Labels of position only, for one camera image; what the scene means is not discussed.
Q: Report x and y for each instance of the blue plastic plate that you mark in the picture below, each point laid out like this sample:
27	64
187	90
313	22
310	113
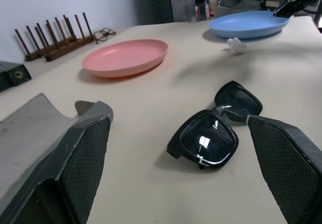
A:
249	24

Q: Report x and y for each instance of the crumpled white paper ball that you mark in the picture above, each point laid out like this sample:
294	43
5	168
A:
237	47

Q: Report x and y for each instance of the brown thin-framed eyeglasses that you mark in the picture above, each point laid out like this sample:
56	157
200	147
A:
103	34

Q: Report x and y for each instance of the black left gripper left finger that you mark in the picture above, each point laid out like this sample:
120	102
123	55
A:
75	163

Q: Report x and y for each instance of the pink plastic plate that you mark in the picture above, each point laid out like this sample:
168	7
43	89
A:
125	58

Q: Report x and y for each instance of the black box with round socket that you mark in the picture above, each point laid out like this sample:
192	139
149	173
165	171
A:
11	75

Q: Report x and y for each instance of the black sunglasses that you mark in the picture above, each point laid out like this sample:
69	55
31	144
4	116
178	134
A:
208	138

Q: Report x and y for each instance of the brown wooden peg rack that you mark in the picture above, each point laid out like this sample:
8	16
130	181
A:
60	46

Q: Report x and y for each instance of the grey open glasses case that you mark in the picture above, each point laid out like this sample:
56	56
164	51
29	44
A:
27	131

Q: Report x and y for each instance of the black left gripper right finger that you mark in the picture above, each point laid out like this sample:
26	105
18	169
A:
284	163

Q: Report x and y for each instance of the dark upright panel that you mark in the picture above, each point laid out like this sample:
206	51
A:
153	2

